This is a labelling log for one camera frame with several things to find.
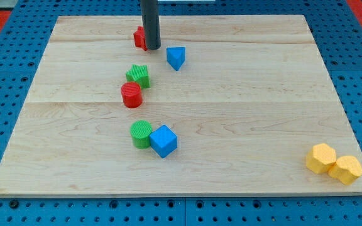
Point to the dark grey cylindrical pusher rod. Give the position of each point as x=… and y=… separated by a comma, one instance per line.
x=151, y=23

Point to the red star block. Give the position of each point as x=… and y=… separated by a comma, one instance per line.
x=139, y=38

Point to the green star block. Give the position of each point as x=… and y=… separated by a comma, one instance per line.
x=139, y=74

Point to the blue triangle block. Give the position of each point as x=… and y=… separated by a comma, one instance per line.
x=176, y=57

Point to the red cylinder block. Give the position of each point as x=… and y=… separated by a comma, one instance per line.
x=131, y=94

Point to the green cylinder block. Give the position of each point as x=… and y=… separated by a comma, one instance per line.
x=140, y=134

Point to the blue cube block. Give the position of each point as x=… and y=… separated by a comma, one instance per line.
x=163, y=141

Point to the light wooden board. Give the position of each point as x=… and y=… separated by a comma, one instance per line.
x=250, y=101

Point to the yellow hexagon block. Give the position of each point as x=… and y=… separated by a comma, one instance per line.
x=320, y=158

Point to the yellow heart block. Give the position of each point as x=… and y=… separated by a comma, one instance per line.
x=346, y=169

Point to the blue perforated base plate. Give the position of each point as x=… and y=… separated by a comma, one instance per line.
x=25, y=27

